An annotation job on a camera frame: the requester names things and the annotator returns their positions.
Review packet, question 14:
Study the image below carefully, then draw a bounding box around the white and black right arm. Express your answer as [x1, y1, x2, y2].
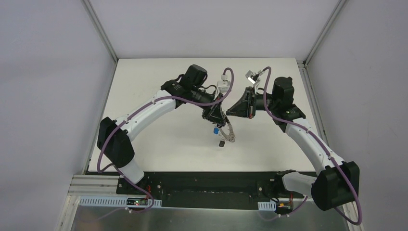
[227, 76, 360, 211]

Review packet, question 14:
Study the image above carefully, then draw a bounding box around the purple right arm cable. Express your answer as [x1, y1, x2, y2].
[259, 66, 363, 226]

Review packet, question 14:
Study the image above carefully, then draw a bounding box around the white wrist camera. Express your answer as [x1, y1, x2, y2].
[245, 70, 264, 91]
[214, 75, 231, 99]

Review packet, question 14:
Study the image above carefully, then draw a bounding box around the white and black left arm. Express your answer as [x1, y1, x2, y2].
[96, 64, 235, 195]

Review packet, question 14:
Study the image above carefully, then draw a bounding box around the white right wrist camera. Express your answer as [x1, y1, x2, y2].
[245, 70, 264, 91]

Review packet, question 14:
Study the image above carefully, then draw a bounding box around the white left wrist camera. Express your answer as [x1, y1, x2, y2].
[214, 75, 231, 99]

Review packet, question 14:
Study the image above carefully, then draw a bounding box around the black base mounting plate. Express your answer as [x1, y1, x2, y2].
[116, 171, 303, 210]

